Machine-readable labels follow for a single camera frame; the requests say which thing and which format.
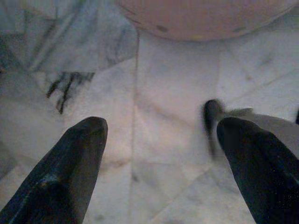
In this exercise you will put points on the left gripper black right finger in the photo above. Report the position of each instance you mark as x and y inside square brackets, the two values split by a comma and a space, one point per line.
[264, 177]

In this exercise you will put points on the round pale plastic object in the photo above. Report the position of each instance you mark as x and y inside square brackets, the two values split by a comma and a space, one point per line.
[198, 18]

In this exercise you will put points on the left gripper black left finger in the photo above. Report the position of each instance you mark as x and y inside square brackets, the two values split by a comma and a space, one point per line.
[65, 177]

